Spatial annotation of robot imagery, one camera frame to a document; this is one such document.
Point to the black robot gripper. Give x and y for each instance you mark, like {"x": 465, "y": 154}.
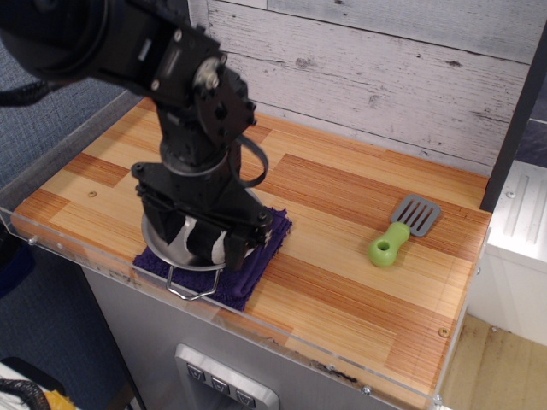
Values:
{"x": 218, "y": 198}

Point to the black and white sushi roll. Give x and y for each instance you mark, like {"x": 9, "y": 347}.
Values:
{"x": 201, "y": 240}

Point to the steel bowl with wire handles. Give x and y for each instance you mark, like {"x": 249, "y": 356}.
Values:
{"x": 161, "y": 259}

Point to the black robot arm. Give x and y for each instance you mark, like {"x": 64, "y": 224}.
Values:
{"x": 203, "y": 108}

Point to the green and grey toy spatula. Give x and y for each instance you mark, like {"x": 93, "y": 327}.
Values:
{"x": 414, "y": 216}

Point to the purple cloth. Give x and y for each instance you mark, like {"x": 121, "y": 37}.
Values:
{"x": 235, "y": 287}

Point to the silver dispenser button panel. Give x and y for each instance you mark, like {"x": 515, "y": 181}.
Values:
{"x": 232, "y": 389}

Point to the clear acrylic table guard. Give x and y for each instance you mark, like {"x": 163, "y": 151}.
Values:
{"x": 324, "y": 327}

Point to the white metal cabinet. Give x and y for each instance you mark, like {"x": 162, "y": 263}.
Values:
{"x": 509, "y": 287}

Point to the dark grey right post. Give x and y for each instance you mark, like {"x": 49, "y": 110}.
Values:
{"x": 517, "y": 126}

